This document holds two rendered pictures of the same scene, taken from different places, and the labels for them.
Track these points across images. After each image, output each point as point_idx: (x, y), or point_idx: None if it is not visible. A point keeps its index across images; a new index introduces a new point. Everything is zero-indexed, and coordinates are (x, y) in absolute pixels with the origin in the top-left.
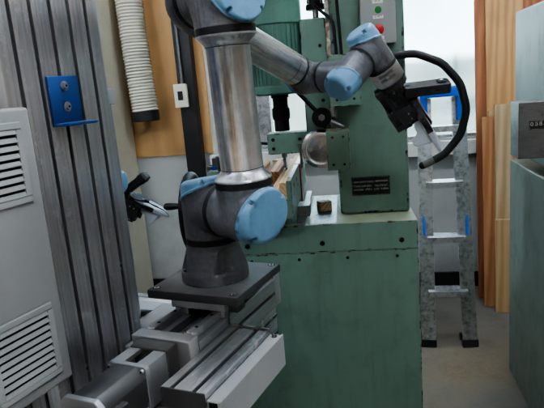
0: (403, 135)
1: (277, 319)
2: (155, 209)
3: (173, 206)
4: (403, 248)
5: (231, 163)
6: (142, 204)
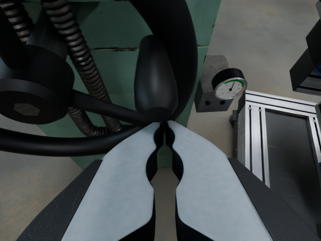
0: None
1: (319, 19)
2: (217, 147)
3: (170, 61)
4: None
5: None
6: (303, 235)
